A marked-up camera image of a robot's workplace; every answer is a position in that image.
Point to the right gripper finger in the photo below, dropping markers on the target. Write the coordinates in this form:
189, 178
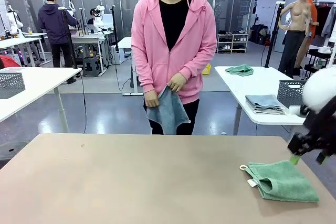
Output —
296, 146
322, 158

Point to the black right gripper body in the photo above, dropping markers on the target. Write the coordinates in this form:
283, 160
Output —
321, 129

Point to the green towel with white loop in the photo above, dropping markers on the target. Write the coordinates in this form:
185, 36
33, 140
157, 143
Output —
288, 184

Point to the dark grey plastic basket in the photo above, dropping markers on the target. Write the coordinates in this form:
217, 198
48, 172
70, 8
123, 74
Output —
288, 93

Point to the light blue towel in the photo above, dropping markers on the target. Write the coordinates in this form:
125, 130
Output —
169, 113

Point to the person's left forearm pink sleeve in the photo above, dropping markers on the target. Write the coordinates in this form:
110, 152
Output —
197, 64

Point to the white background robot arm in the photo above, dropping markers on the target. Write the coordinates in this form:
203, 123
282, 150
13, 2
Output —
14, 22
99, 16

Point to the person's right forearm pink sleeve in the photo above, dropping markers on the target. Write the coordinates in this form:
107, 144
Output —
145, 77

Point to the small yellow basket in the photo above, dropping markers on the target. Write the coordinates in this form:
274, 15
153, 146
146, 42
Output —
207, 70

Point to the light grey plastic basket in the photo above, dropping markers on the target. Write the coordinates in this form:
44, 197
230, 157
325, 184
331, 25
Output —
11, 85

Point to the person's left hand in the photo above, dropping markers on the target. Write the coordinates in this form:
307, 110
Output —
177, 82

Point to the person's right hand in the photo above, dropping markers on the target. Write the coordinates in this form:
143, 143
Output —
152, 100

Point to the folded light grey towel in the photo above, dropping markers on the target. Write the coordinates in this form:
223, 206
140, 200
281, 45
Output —
273, 112

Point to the folded blue grey towel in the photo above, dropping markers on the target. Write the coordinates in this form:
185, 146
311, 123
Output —
262, 101

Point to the black shelf cart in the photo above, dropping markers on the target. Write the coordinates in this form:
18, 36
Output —
312, 61

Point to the white side table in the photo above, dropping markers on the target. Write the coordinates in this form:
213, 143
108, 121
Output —
44, 79
257, 85

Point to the white hat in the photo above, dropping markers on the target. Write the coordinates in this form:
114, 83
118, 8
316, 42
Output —
325, 50

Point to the crumpled green towel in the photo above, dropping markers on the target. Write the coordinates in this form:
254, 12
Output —
240, 69

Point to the clothes rack with garments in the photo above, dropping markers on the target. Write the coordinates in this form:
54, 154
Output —
324, 19

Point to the black tripod with white top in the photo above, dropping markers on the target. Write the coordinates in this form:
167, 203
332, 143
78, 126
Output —
274, 30

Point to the black bags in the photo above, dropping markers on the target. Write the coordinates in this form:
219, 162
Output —
258, 35

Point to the bare beige mannequin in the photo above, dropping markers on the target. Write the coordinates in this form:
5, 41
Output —
296, 16

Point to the mannequin in orange shirt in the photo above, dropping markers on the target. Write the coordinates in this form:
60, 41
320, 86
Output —
313, 11

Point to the white shoe rack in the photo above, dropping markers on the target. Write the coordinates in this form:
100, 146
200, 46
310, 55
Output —
233, 43

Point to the person in pink hoodie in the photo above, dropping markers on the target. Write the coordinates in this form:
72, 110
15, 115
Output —
173, 51

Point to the white standing desk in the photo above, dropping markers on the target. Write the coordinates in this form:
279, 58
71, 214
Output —
124, 43

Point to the black pole stand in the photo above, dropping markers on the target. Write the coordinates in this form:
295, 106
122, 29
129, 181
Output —
114, 24

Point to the grey step stool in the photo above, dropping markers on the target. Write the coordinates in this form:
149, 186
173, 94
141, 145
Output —
91, 65

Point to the white workbench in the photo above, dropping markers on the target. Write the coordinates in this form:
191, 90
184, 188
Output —
89, 37

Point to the seated person in black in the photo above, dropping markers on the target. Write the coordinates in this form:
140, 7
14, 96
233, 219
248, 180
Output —
92, 20

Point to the black tripod pole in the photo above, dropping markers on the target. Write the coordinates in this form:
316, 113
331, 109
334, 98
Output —
68, 37

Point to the man in dark jacket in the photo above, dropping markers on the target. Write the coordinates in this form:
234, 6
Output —
55, 22

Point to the yellow drink cup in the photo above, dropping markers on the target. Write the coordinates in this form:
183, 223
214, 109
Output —
30, 31

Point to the long white table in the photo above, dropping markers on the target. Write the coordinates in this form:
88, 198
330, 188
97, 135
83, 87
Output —
15, 42

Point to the red garment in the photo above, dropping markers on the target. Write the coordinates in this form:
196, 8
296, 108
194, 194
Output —
9, 62

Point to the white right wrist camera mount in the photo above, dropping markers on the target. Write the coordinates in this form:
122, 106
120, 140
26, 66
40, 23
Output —
294, 110

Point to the black stand base plate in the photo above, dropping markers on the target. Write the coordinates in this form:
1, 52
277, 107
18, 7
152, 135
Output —
11, 150

